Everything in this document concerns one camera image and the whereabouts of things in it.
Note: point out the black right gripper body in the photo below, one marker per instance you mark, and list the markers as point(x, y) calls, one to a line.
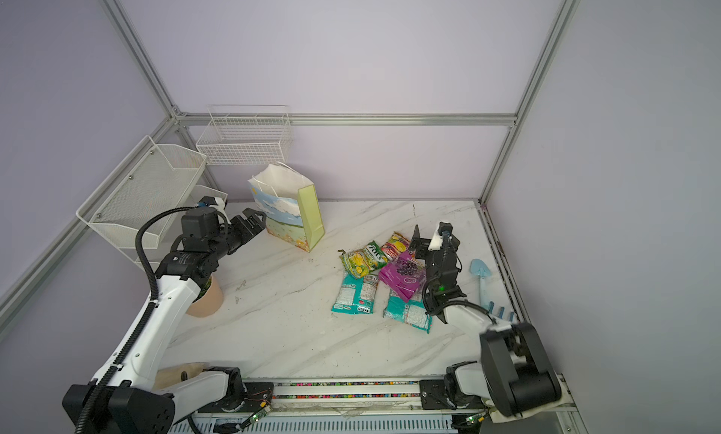
point(429, 260)

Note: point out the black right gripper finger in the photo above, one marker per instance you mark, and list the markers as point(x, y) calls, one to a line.
point(419, 246)
point(445, 233)

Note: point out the green Fox's spring tea bag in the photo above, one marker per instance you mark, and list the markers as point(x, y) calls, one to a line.
point(366, 260)

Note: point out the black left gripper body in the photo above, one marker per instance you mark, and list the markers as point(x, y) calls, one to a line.
point(238, 233)

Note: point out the white wire wall basket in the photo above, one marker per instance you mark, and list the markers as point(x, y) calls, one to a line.
point(246, 135)

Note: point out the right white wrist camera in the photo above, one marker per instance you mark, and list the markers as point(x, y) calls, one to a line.
point(436, 242)

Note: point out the floral paper gift bag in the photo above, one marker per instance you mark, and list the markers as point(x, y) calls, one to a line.
point(290, 202)

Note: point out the teal snack pack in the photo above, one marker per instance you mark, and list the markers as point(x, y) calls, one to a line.
point(356, 296)
point(411, 313)

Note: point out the purple grape candy bag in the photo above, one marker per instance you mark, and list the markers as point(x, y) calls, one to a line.
point(404, 276)

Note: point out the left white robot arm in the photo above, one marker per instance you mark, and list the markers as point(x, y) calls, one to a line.
point(121, 397)

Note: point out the red Fox's fruits candy bag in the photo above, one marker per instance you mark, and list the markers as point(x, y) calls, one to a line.
point(395, 246)

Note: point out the white green-fingered glove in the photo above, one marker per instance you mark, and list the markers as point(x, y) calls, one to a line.
point(524, 395)

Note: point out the potted green plant cup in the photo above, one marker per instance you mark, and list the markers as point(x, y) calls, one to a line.
point(209, 301)

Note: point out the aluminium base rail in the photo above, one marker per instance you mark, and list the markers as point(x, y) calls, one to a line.
point(376, 405)

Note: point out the light blue toy shovel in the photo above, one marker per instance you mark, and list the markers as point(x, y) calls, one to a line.
point(483, 273)

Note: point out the white mesh two-tier shelf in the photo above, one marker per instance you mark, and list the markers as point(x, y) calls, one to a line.
point(151, 179)

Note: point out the blue toy rake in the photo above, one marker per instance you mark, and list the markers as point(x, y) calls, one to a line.
point(506, 313)

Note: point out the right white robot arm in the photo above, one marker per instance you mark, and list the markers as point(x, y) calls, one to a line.
point(505, 348)

